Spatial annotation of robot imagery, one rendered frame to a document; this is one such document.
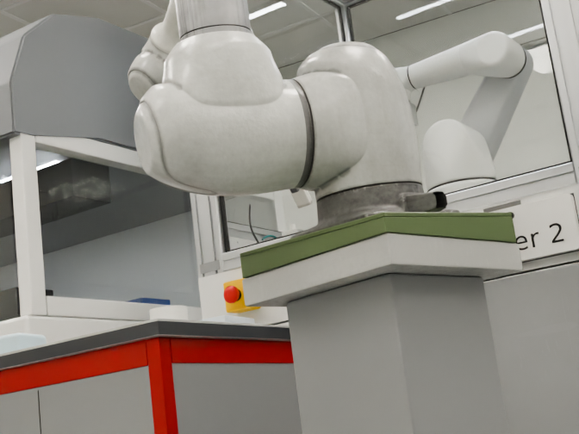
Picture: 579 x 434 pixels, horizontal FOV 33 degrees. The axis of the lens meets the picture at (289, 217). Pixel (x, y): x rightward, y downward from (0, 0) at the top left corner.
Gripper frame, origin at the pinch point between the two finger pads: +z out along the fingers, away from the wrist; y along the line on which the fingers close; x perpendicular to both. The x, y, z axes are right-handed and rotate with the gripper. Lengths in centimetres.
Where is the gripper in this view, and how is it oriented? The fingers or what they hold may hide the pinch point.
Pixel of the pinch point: (298, 189)
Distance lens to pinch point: 194.6
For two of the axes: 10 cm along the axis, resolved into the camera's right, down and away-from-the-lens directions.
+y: 3.4, -4.1, 8.5
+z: 4.2, 8.7, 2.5
